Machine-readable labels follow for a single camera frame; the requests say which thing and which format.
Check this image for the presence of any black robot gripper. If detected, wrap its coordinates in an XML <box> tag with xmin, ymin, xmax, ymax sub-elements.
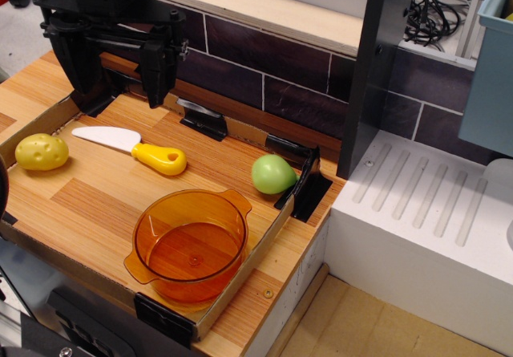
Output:
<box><xmin>33</xmin><ymin>0</ymin><xmax>187</xmax><ymax>108</ymax></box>

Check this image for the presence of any yellow toy potato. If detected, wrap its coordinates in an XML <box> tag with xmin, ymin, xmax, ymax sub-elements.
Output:
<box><xmin>14</xmin><ymin>133</ymin><xmax>69</xmax><ymax>171</ymax></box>

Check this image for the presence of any orange transparent pot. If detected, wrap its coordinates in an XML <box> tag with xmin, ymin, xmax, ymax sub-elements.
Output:
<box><xmin>124</xmin><ymin>189</ymin><xmax>252</xmax><ymax>303</ymax></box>

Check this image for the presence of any cardboard fence with black tape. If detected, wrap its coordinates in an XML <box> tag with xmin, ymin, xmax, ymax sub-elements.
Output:
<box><xmin>0</xmin><ymin>63</ymin><xmax>333</xmax><ymax>351</ymax></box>

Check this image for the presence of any white yellow toy knife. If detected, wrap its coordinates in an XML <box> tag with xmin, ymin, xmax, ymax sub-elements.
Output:
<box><xmin>71</xmin><ymin>126</ymin><xmax>188</xmax><ymax>176</ymax></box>

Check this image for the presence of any green toy pear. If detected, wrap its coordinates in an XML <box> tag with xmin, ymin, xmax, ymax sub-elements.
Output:
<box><xmin>251</xmin><ymin>154</ymin><xmax>300</xmax><ymax>195</ymax></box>

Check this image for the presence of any white dish drainer sink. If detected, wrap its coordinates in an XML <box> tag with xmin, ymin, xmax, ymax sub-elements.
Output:
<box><xmin>325</xmin><ymin>132</ymin><xmax>512</xmax><ymax>355</ymax></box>

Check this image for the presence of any light blue plastic bin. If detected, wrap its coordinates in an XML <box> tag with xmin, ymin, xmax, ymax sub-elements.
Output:
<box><xmin>458</xmin><ymin>0</ymin><xmax>512</xmax><ymax>156</ymax></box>

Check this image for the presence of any dark grey vertical post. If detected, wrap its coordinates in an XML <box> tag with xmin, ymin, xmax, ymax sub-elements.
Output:
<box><xmin>337</xmin><ymin>0</ymin><xmax>411</xmax><ymax>179</ymax></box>

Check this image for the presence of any black cable bundle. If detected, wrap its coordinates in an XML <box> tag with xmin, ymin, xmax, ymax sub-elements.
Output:
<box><xmin>402</xmin><ymin>0</ymin><xmax>471</xmax><ymax>53</ymax></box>

